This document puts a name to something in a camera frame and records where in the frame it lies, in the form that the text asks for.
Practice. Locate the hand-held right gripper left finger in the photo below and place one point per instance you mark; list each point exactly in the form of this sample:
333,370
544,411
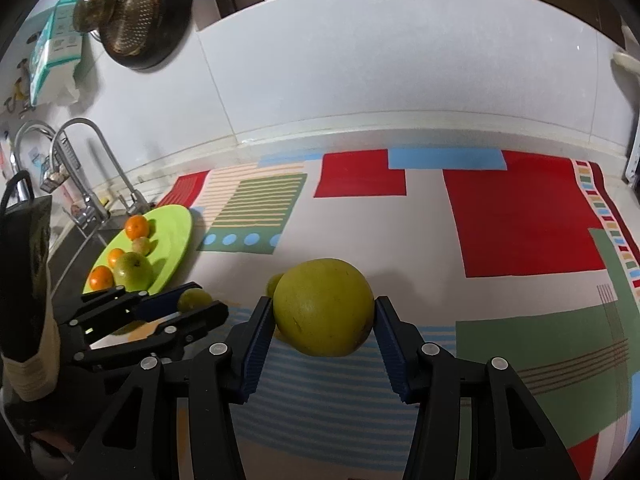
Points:
255,345

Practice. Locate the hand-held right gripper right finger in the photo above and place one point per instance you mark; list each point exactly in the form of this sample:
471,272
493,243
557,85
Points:
392,350

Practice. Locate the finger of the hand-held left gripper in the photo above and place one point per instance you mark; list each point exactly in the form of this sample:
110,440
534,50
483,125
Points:
160,304
190,320

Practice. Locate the green tangerine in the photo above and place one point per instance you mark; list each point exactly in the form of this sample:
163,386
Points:
195,299
274,286

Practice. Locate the large yellow-green fruit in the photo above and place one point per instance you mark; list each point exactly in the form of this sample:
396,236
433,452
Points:
324,307
132,269

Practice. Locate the small yellow-green fruit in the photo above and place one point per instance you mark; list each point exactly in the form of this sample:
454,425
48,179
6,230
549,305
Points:
141,245

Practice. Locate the large orange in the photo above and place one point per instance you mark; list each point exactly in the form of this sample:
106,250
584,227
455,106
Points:
101,277
136,226

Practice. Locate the small orange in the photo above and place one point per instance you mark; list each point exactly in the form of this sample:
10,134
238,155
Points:
116,256

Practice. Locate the green plate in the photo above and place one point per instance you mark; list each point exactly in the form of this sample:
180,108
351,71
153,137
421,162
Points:
172,240

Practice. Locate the person's left forearm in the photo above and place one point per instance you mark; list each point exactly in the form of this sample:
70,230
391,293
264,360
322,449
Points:
35,360

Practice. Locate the steel double sink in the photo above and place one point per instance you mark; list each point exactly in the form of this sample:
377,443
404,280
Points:
80,255

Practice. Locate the large chrome faucet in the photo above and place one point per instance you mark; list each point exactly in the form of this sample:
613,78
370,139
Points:
67,160

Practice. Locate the colourful patchwork tablecloth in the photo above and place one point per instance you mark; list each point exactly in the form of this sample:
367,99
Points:
450,260

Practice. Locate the thin gooseneck faucet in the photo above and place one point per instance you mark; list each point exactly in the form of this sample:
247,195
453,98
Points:
107,155

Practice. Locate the paper towel pack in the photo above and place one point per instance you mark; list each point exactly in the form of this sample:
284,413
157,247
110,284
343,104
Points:
55,45

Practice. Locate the small brass pot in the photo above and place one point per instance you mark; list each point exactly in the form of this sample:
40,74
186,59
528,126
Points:
95,7

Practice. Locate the brass strainer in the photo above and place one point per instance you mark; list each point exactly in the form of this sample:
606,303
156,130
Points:
132,15

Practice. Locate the black frying pan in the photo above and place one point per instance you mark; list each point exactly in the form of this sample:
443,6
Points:
175,10

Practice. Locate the yellow wall hooks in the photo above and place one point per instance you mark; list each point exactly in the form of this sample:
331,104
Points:
17,92

